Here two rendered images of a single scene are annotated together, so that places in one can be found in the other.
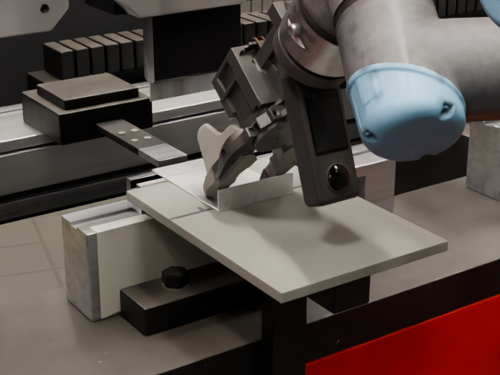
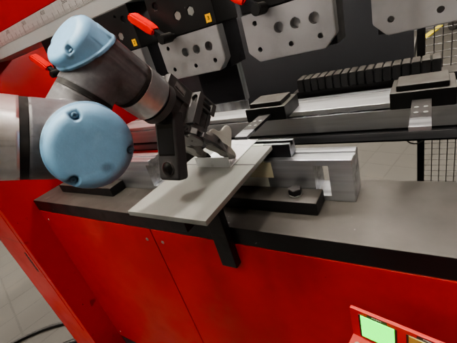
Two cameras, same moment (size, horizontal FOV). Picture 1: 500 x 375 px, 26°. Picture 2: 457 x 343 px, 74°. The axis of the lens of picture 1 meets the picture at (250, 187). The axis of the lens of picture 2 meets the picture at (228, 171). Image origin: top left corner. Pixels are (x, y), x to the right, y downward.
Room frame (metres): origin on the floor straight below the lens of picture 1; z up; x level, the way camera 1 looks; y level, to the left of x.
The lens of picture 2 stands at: (0.79, -0.56, 1.25)
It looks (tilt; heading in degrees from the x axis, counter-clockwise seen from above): 25 degrees down; 71
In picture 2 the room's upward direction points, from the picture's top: 17 degrees counter-clockwise
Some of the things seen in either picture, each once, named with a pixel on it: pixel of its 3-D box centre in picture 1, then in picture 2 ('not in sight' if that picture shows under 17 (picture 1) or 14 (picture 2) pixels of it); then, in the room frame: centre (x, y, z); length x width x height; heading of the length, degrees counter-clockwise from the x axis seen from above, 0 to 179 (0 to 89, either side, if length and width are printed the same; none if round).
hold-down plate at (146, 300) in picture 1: (258, 274); (254, 197); (1.02, -0.01, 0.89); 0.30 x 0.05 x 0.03; 124
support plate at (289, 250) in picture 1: (278, 219); (205, 177); (0.93, -0.03, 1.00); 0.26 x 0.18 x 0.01; 34
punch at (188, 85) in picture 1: (193, 47); (224, 89); (1.05, 0.06, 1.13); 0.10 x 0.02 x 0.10; 124
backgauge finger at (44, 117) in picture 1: (115, 120); (261, 115); (1.17, 0.15, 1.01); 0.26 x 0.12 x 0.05; 34
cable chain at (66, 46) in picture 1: (173, 42); (362, 74); (1.50, 0.11, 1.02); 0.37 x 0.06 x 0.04; 124
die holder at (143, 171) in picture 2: not in sight; (108, 169); (0.74, 0.51, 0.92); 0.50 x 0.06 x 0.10; 124
